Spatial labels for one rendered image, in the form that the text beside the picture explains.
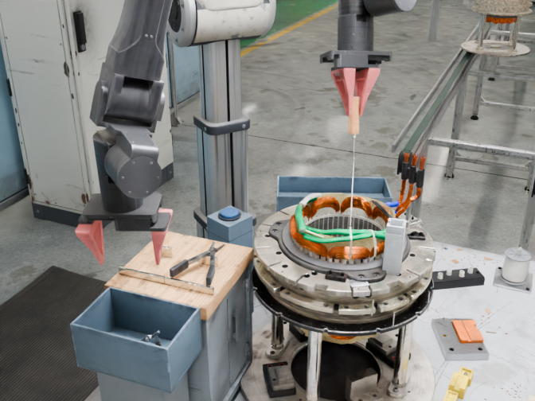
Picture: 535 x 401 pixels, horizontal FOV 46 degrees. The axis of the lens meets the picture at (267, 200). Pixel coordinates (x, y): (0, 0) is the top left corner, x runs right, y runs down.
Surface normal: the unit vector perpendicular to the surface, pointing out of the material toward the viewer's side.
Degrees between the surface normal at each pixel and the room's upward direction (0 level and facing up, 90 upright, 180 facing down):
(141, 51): 93
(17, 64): 90
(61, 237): 0
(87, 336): 90
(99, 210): 1
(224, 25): 111
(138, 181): 91
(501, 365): 0
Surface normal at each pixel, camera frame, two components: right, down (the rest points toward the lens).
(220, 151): 0.49, 0.39
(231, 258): 0.00, -0.89
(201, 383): -0.36, 0.42
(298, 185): -0.03, 0.45
